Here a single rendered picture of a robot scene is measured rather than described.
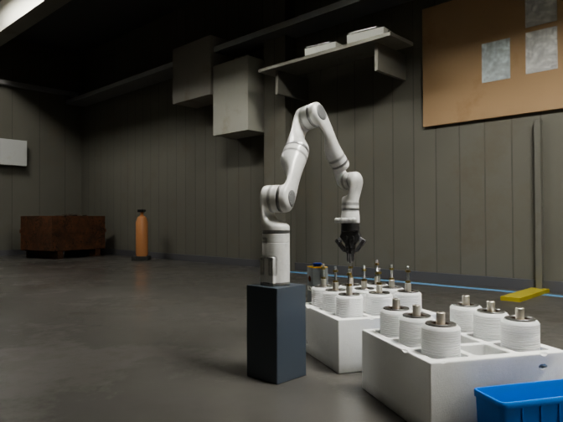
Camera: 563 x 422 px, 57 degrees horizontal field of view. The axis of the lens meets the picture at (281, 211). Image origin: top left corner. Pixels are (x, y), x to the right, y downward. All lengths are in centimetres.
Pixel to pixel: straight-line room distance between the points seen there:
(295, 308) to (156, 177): 568
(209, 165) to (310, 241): 180
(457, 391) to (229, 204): 491
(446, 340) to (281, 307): 55
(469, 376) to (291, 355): 60
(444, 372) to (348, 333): 55
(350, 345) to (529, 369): 60
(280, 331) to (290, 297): 11
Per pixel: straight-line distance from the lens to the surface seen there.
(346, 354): 182
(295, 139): 186
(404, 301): 195
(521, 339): 150
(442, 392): 135
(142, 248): 687
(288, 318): 171
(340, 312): 185
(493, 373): 142
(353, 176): 208
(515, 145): 421
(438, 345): 137
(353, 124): 492
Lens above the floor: 52
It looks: 1 degrees up
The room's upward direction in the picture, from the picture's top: straight up
